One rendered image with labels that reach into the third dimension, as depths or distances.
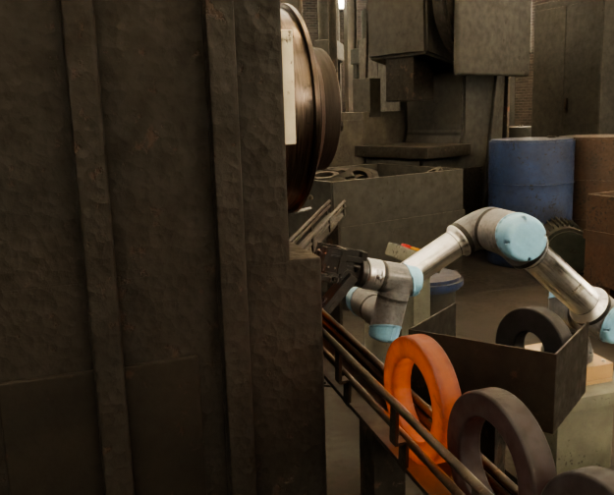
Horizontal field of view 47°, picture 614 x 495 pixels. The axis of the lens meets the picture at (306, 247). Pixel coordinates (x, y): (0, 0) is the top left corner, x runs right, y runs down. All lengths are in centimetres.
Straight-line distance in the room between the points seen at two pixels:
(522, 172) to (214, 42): 402
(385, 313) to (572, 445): 83
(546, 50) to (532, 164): 207
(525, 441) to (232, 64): 66
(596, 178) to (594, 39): 156
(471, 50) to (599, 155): 115
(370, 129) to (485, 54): 106
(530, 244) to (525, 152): 315
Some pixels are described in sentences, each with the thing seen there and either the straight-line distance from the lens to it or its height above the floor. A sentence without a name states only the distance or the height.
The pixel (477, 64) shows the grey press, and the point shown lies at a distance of 515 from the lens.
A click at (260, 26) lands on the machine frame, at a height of 124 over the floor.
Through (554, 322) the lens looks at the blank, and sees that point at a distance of 132.
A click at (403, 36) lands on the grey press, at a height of 162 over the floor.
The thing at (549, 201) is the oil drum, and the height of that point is 47.
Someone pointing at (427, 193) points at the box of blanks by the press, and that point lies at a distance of 423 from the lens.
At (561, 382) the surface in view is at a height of 66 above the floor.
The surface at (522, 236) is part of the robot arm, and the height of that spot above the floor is 79.
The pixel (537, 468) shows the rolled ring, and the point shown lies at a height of 73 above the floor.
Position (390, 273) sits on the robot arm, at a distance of 166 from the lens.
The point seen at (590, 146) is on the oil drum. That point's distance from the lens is 526.
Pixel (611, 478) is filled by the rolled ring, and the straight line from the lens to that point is 75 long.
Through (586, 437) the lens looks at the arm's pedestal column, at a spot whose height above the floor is 14.
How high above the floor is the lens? 111
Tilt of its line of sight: 11 degrees down
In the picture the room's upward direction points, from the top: 2 degrees counter-clockwise
